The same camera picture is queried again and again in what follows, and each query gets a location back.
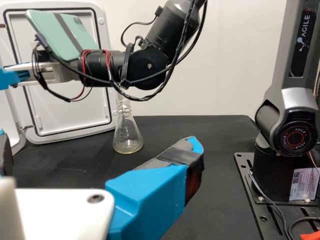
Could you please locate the clear flask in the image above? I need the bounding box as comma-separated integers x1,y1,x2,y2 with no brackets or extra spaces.
112,95,145,155

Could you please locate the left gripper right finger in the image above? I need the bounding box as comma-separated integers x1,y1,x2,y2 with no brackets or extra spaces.
104,135,205,240

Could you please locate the right wrist camera phone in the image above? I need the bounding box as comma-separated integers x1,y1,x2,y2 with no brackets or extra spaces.
25,9,101,63

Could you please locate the black mounting plate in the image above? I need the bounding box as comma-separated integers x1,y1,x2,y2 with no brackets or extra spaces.
233,150,320,240

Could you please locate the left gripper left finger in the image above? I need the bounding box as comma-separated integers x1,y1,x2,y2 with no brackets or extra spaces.
0,128,14,176

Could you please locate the incubator door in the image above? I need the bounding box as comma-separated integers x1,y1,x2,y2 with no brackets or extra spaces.
0,1,119,145

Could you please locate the white incubator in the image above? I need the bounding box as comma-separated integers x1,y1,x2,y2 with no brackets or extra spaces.
0,23,27,156

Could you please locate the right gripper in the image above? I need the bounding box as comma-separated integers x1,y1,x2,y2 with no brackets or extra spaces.
0,60,82,91

